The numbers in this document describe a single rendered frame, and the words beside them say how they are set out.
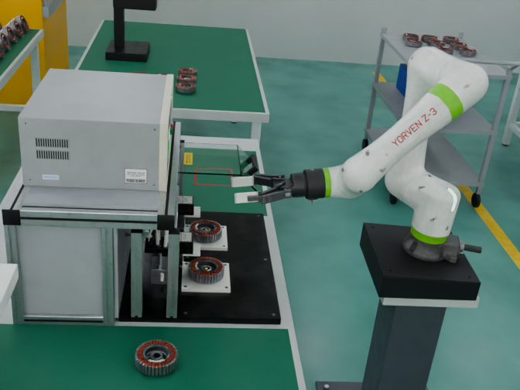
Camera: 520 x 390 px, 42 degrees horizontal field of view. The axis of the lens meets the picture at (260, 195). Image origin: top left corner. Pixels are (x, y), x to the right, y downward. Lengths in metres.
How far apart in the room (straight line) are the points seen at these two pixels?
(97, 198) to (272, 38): 5.64
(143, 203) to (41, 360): 0.49
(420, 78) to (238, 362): 1.02
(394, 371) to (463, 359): 0.81
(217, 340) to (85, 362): 0.36
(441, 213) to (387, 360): 0.60
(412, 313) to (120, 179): 1.10
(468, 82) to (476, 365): 1.61
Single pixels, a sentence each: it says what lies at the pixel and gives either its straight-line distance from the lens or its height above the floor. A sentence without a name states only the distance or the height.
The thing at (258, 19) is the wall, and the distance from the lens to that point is 7.32.
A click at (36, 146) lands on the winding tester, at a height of 1.23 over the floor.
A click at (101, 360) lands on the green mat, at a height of 0.75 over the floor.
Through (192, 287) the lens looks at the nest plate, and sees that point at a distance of 2.10.
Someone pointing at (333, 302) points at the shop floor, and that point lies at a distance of 3.46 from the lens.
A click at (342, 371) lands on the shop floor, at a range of 3.07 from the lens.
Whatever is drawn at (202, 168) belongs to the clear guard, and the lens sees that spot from 2.18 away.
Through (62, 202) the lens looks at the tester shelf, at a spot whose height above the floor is 1.11.
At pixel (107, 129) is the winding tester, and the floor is 1.29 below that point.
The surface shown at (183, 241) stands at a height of 0.92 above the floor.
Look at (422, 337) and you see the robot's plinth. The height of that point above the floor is 0.52.
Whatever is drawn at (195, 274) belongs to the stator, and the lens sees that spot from 2.10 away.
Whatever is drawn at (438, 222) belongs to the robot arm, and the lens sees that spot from 2.25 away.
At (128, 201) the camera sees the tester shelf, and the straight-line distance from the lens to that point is 1.87.
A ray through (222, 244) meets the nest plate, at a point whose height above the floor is 0.78.
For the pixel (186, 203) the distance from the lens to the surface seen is 2.27.
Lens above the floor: 1.99
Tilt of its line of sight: 27 degrees down
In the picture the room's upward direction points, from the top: 5 degrees clockwise
